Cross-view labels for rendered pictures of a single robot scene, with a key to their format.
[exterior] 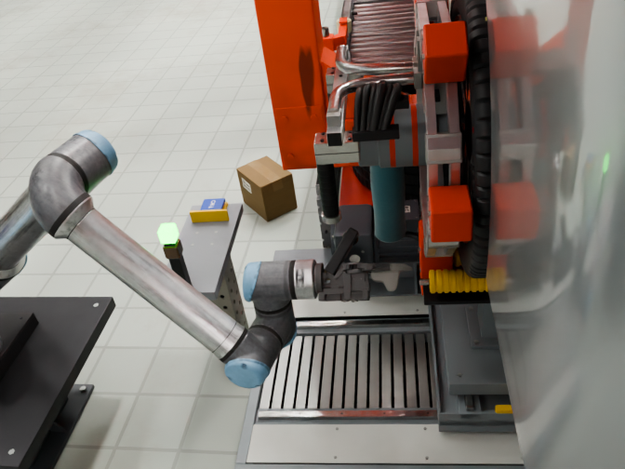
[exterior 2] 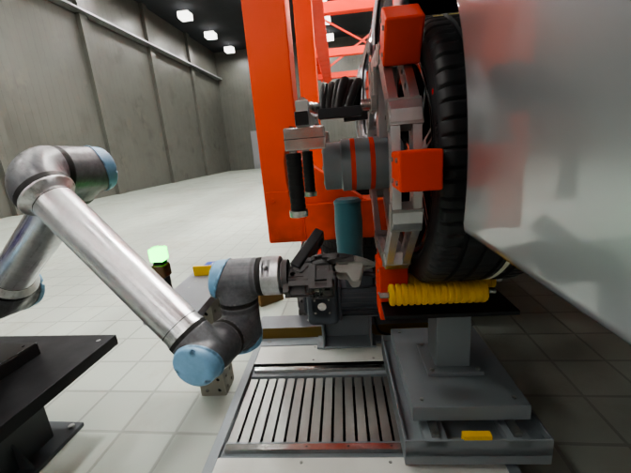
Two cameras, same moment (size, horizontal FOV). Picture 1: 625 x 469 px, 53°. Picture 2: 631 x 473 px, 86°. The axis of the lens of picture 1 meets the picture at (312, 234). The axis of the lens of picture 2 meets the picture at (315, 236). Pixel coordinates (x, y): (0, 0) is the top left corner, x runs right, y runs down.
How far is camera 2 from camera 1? 0.73 m
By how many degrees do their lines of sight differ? 22
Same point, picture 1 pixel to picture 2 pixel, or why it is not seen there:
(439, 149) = (401, 108)
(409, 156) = (368, 171)
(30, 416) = not seen: outside the picture
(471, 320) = (423, 353)
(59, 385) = (23, 404)
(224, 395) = (199, 432)
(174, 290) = (130, 267)
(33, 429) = not seen: outside the picture
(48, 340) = (39, 366)
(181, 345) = (174, 389)
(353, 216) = not seen: hidden behind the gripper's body
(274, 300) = (238, 293)
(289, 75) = (277, 167)
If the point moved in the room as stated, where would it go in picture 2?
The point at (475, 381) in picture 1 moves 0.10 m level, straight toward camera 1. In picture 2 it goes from (438, 404) to (443, 436)
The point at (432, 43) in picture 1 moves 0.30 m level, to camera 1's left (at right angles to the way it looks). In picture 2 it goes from (391, 12) to (232, 21)
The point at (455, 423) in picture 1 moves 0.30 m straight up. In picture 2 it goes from (422, 454) to (422, 351)
